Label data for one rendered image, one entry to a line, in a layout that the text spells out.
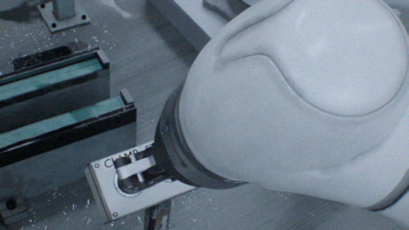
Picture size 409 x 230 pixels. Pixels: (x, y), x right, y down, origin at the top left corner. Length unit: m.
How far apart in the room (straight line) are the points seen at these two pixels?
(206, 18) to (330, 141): 0.97
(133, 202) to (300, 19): 0.49
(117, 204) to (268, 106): 0.47
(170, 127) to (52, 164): 0.60
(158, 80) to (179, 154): 0.79
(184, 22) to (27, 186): 0.45
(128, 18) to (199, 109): 0.99
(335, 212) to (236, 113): 0.79
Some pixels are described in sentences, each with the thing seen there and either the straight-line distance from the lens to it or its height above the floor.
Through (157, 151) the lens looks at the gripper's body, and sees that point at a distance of 0.56.
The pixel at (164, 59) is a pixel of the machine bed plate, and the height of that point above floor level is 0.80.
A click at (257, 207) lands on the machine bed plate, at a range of 1.13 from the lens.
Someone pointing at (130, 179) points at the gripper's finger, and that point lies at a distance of 0.59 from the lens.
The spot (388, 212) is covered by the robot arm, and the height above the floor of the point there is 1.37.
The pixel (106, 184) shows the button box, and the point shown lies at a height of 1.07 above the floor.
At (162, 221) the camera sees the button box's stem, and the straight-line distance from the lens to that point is 0.94.
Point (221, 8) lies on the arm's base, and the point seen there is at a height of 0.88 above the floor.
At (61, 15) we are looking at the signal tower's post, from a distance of 1.38.
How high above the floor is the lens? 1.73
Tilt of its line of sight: 49 degrees down
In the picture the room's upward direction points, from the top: 8 degrees clockwise
